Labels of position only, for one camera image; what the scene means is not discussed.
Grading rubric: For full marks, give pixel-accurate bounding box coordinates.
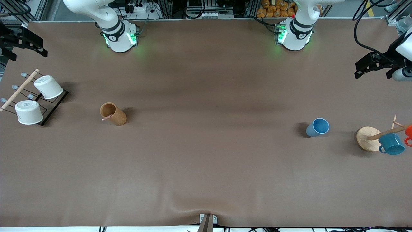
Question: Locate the light blue plastic cup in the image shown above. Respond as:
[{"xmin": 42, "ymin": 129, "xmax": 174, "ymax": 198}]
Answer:
[{"xmin": 306, "ymin": 118, "xmax": 330, "ymax": 138}]

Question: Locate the white cup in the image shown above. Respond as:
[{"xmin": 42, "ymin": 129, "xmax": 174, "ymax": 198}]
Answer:
[
  {"xmin": 15, "ymin": 100, "xmax": 44, "ymax": 125},
  {"xmin": 34, "ymin": 75, "xmax": 64, "ymax": 99}
]

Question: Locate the brown wooden chopstick holder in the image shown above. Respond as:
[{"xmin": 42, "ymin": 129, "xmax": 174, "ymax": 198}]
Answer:
[{"xmin": 100, "ymin": 102, "xmax": 127, "ymax": 126}]

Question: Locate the wooden mug tree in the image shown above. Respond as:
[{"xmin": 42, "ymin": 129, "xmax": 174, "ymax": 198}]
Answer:
[{"xmin": 356, "ymin": 115, "xmax": 412, "ymax": 152}]

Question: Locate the teal enamel mug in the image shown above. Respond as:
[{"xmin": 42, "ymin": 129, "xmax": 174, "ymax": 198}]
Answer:
[{"xmin": 378, "ymin": 133, "xmax": 405, "ymax": 155}]

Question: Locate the orange packaged snacks pile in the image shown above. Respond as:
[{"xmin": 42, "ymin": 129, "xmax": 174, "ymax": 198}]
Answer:
[{"xmin": 257, "ymin": 0, "xmax": 297, "ymax": 18}]

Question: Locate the white power strip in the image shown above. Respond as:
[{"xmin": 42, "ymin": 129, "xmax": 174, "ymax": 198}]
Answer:
[{"xmin": 128, "ymin": 3, "xmax": 155, "ymax": 14}]

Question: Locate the brown table cover mat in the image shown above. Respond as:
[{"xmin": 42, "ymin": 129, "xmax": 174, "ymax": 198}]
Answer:
[{"xmin": 0, "ymin": 19, "xmax": 412, "ymax": 227}]

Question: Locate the metal table clamp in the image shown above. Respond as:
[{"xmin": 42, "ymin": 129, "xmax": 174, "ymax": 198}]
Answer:
[{"xmin": 197, "ymin": 214, "xmax": 218, "ymax": 232}]

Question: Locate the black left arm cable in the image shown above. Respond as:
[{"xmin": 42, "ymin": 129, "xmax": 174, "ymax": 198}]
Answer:
[{"xmin": 353, "ymin": 0, "xmax": 394, "ymax": 56}]

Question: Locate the black wire rack wooden handle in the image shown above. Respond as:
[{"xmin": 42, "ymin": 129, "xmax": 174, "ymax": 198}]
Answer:
[{"xmin": 0, "ymin": 68, "xmax": 69, "ymax": 126}]

